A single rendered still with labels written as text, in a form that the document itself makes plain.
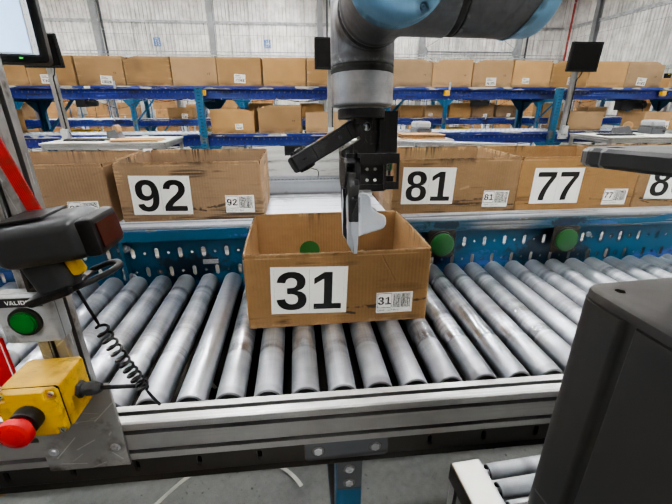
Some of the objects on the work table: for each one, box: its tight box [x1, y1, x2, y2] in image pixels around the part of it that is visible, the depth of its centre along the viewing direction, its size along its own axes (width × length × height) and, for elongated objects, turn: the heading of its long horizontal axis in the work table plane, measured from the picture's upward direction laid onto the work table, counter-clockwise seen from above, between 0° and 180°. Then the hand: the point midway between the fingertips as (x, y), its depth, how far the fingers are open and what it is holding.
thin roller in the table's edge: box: [484, 455, 541, 480], centre depth 53 cm, size 2×28×2 cm, turn 100°
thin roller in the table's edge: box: [494, 475, 535, 499], centre depth 50 cm, size 2×28×2 cm, turn 100°
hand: (347, 241), depth 61 cm, fingers open, 5 cm apart
